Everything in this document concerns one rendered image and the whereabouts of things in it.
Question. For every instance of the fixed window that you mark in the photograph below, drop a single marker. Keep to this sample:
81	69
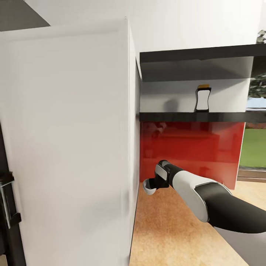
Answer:
252	164

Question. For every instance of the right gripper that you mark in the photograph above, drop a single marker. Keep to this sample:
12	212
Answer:
154	183

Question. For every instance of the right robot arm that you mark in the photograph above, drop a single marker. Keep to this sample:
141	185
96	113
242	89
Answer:
241	224

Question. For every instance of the cabinet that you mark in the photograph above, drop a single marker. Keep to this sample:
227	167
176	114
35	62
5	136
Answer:
14	15

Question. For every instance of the coffee cup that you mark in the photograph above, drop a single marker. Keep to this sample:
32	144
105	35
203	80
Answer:
146	187

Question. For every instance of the fridge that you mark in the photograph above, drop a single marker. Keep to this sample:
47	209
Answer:
69	113

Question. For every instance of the bottle of coffee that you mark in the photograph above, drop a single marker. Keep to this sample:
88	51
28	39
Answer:
202	96

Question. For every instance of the countertop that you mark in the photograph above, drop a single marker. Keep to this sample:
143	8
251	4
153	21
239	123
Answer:
167	233

